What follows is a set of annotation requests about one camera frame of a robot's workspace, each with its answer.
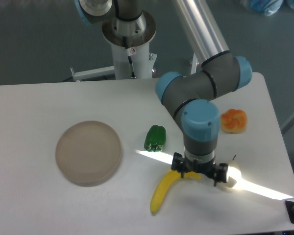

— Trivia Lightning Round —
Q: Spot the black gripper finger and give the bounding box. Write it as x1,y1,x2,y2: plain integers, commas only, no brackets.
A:
209,163,229,187
171,152,186,178

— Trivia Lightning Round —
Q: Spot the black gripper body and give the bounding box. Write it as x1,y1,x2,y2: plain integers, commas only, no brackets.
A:
181,149,216,179

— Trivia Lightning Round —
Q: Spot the yellow banana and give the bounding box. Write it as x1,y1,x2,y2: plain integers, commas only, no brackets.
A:
149,170,201,214

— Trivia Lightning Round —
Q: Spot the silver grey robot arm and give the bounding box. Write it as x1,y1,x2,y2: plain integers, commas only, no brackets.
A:
75,0,252,183

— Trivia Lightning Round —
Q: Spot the white pear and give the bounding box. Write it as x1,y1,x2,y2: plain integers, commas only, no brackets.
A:
218,154,242,190

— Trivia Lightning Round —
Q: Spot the green bell pepper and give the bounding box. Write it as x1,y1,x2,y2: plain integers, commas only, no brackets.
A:
144,125,166,152

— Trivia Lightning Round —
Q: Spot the orange bread roll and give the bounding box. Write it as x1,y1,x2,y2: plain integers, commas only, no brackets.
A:
220,109,248,134

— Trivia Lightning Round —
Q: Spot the round beige plate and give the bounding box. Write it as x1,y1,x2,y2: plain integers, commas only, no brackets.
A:
55,121,122,187

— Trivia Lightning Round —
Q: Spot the grey table leg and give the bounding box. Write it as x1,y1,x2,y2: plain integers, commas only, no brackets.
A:
280,111,294,135

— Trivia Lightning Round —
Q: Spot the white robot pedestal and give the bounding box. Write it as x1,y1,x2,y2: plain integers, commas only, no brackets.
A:
111,43,157,80

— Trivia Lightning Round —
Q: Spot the white metal base frame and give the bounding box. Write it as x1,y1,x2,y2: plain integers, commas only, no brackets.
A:
62,54,200,82

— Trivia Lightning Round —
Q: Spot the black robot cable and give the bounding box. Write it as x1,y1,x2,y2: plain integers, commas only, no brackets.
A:
122,36,137,79

